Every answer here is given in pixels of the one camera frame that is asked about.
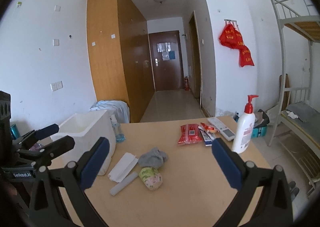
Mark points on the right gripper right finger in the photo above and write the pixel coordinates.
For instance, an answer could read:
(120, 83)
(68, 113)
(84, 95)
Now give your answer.
(274, 207)

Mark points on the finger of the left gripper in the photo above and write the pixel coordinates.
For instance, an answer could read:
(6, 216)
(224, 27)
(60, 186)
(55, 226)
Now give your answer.
(46, 154)
(29, 139)

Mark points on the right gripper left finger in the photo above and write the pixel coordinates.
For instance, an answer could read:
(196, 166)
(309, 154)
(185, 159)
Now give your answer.
(47, 207)

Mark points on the white foam strip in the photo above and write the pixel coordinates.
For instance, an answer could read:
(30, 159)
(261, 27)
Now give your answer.
(124, 183)

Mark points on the white tissue paper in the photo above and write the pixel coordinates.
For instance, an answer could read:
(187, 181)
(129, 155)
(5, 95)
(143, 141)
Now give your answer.
(123, 167)

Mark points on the green pink tissue pack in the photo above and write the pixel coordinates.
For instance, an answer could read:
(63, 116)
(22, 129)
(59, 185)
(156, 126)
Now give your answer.
(151, 178)

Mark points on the grey cloth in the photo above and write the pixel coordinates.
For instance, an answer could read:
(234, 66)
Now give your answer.
(154, 158)

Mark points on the teal canister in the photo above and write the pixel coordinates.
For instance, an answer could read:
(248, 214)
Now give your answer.
(15, 134)

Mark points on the white styrofoam box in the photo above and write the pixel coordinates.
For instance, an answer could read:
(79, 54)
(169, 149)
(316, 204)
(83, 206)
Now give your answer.
(86, 129)

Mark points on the blue spray bottle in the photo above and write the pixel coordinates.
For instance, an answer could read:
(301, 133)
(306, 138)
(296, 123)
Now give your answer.
(120, 137)

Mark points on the light blue covered bundle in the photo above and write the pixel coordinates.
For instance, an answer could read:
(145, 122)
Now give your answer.
(119, 109)

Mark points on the white lotion pump bottle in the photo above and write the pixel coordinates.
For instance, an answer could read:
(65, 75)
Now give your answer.
(244, 128)

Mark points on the white remote control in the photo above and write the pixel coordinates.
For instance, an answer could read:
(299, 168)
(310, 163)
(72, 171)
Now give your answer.
(225, 131)

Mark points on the grey metal bunk bed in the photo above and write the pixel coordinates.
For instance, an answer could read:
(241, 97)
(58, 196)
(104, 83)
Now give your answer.
(296, 124)

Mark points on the blue white toothpaste tube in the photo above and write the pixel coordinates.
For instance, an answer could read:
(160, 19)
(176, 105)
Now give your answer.
(208, 137)

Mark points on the red snack sachet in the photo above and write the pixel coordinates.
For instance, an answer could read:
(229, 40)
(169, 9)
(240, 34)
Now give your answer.
(208, 128)

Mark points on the red wet wipes pack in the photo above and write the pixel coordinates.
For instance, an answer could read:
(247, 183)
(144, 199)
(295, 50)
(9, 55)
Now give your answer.
(189, 134)

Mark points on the wooden wardrobe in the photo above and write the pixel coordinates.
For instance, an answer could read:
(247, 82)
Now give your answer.
(119, 54)

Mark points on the red fire extinguisher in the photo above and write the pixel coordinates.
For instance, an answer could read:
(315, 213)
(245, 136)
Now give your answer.
(186, 83)

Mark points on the dark brown entrance door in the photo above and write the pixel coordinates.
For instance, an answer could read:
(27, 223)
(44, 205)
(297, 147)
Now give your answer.
(166, 59)

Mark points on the red hanging bags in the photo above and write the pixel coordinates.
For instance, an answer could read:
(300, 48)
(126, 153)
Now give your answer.
(231, 37)

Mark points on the white wall socket plate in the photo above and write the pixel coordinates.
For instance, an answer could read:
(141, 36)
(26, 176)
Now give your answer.
(56, 86)

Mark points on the wall coat hook rack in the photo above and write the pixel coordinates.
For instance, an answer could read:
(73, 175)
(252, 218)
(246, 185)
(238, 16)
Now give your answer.
(230, 21)

